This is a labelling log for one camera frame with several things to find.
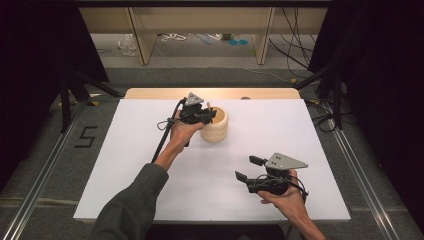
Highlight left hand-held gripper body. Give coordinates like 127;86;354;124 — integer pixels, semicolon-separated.
179;92;214;126

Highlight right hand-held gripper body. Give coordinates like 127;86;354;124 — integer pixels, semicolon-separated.
244;152;310;196

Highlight ribbed wooden holder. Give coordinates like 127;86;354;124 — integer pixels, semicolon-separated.
199;106;230;144

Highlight person's left hand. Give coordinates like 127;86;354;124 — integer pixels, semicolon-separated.
169;109;205;157

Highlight person's right hand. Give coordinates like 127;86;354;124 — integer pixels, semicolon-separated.
257;169;310;222

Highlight white board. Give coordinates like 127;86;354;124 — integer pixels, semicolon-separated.
73;98;352;223

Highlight wooden table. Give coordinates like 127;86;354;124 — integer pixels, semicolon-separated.
124;87;302;100

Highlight person's dark lap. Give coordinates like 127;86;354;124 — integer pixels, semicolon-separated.
145;223;285;240

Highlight clear plastic bag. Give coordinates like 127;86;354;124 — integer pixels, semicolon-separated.
116;33;139;58

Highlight black metal stand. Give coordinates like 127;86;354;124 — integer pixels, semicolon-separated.
59;70;122;134
293;64;345;131

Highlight light wooden desk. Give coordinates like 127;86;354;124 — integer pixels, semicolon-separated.
79;7;329;66

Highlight black curtain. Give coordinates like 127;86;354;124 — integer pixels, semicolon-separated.
308;0;424;233
0;0;111;193

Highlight right hand-held gripper black cable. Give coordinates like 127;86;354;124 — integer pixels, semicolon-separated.
253;173;310;203

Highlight hand-held gripper black cable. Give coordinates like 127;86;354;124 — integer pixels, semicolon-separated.
253;173;310;203
151;97;188;164

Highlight left hand-held gripper black cable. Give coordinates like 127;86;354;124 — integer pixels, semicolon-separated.
151;97;188;164

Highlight black floor cables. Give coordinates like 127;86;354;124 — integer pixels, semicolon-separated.
305;98;338;133

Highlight white cord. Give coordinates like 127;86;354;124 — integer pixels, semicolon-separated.
161;32;188;43

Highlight metal floor rail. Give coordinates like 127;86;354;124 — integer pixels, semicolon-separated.
328;128;400;240
0;99;88;240

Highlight black hanging cables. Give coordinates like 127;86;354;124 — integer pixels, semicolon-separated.
268;7;318;80

